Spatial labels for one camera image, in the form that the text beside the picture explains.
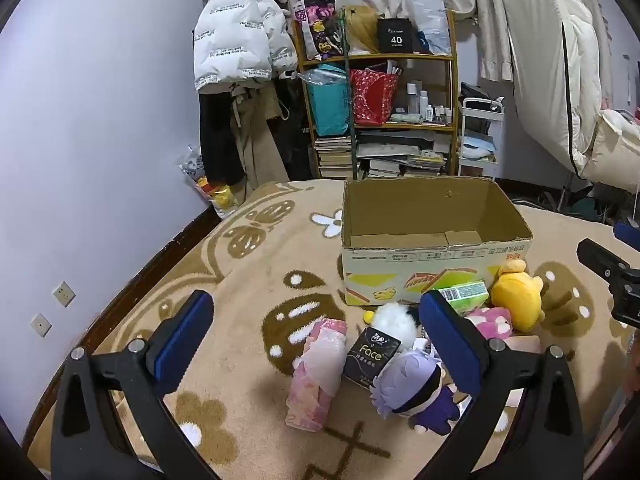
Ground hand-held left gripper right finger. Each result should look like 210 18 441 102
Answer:
417 289 586 480

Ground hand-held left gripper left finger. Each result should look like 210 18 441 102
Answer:
50 289 221 480

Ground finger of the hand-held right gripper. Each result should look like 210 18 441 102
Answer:
576 238 640 330
613 220 640 252

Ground green tissue pack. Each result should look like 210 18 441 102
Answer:
431 281 490 317

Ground purple-haired plush doll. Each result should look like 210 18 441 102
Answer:
370 349 468 435

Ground pale pink foam cushion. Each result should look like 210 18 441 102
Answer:
502 334 544 357

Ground yellow plush toy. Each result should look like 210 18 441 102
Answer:
490 259 545 333

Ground cardboard box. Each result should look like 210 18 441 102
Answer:
341 176 533 307

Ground pink tissue pack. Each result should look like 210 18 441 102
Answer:
286 318 348 432

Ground pink plush toy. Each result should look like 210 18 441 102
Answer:
465 306 515 341

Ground white fluffy plush toy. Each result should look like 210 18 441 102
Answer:
363 302 426 351

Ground black tissue pack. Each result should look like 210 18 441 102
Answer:
342 329 402 386

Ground cream duvet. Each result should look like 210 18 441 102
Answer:
580 110 640 193

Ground beige patterned blanket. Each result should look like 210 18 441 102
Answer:
27 177 640 480

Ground plastic bag of toys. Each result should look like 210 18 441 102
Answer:
179 146 241 218

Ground blue cloth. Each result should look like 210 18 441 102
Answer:
462 132 496 153

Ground messy pile of books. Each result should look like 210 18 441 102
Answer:
356 130 453 178

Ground cream hanging puffer coat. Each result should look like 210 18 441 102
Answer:
501 0 608 176

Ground white utility cart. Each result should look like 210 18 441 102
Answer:
457 96 506 182

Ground black pants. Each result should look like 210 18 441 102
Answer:
198 91 246 187

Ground tall stack of books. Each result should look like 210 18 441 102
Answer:
314 135 355 179

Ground beige coat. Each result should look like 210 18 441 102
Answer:
231 82 291 201

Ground black hanging garment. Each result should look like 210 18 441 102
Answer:
265 77 318 181

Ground group of cosmetic bottles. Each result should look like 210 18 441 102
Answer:
407 82 453 123

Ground red patterned bag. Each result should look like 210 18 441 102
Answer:
350 67 399 126

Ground teal paper bag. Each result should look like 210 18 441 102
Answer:
306 62 351 137

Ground wooden shelf rack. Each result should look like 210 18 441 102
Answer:
292 7 460 181

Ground clear plastic bag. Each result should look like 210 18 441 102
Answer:
407 0 453 56

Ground black box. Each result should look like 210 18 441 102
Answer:
377 18 420 54

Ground white puffer jacket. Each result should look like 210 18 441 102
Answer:
192 0 300 95

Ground blond wig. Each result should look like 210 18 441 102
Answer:
341 5 387 56

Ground black pink patterned bag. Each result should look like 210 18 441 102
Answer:
294 0 346 60

